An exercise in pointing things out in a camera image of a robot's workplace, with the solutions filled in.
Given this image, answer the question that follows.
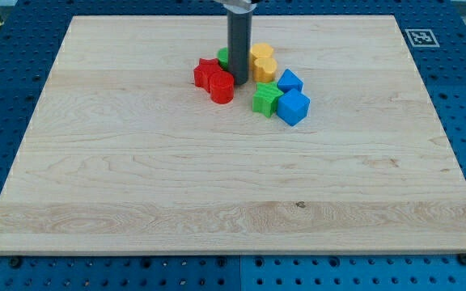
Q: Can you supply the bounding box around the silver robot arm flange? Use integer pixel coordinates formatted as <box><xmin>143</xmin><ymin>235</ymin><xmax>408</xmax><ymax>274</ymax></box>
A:
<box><xmin>214</xmin><ymin>0</ymin><xmax>260</xmax><ymax>14</ymax></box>

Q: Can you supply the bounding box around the black bolt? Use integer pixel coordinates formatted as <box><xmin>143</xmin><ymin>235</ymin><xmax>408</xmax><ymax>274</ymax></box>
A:
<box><xmin>8</xmin><ymin>256</ymin><xmax>23</xmax><ymax>269</ymax></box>
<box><xmin>457</xmin><ymin>253</ymin><xmax>466</xmax><ymax>266</ymax></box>

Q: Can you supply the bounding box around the wooden board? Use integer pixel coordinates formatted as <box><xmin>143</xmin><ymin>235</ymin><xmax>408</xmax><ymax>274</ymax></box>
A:
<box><xmin>0</xmin><ymin>15</ymin><xmax>466</xmax><ymax>255</ymax></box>

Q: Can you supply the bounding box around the blue pentagon block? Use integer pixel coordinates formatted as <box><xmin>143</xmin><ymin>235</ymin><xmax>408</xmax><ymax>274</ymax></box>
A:
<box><xmin>277</xmin><ymin>69</ymin><xmax>303</xmax><ymax>93</ymax></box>

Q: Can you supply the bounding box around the red star block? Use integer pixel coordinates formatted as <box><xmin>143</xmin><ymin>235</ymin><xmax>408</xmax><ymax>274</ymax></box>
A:
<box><xmin>193</xmin><ymin>58</ymin><xmax>222</xmax><ymax>92</ymax></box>

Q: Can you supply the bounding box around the green cylinder block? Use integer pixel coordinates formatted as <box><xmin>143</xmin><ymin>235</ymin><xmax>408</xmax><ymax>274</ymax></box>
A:
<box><xmin>216</xmin><ymin>47</ymin><xmax>228</xmax><ymax>71</ymax></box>

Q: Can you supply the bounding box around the green star block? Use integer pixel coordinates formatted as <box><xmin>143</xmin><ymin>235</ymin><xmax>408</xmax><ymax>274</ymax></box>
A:
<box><xmin>252</xmin><ymin>82</ymin><xmax>283</xmax><ymax>118</ymax></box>

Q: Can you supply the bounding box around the black bolt front left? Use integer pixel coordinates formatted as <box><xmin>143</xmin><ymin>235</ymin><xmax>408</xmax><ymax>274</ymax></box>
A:
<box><xmin>8</xmin><ymin>256</ymin><xmax>23</xmax><ymax>269</ymax></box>

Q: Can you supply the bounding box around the yellow heart block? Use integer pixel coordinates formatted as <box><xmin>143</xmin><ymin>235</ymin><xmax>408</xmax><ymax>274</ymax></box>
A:
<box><xmin>252</xmin><ymin>57</ymin><xmax>277</xmax><ymax>83</ymax></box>

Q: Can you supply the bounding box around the yellow hexagon block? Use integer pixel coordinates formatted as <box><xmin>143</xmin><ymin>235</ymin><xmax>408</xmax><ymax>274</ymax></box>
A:
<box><xmin>249</xmin><ymin>43</ymin><xmax>274</xmax><ymax>67</ymax></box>

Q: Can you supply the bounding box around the red cylinder block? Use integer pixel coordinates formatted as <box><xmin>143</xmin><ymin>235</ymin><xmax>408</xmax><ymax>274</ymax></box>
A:
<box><xmin>209</xmin><ymin>71</ymin><xmax>234</xmax><ymax>104</ymax></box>

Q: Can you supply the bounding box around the black bolt front right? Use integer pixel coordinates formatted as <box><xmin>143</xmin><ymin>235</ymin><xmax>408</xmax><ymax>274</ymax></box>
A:
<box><xmin>457</xmin><ymin>253</ymin><xmax>466</xmax><ymax>266</ymax></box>

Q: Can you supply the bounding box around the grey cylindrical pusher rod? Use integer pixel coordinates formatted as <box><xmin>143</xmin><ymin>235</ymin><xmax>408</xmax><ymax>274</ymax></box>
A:
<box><xmin>226</xmin><ymin>6</ymin><xmax>252</xmax><ymax>85</ymax></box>

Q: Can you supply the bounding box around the blue cube block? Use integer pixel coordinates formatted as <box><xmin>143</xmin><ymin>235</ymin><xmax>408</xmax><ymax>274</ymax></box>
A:
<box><xmin>277</xmin><ymin>89</ymin><xmax>311</xmax><ymax>126</ymax></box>

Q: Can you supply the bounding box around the white fiducial marker tag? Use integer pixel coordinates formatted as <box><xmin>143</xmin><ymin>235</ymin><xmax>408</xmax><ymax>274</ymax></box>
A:
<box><xmin>405</xmin><ymin>28</ymin><xmax>439</xmax><ymax>48</ymax></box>

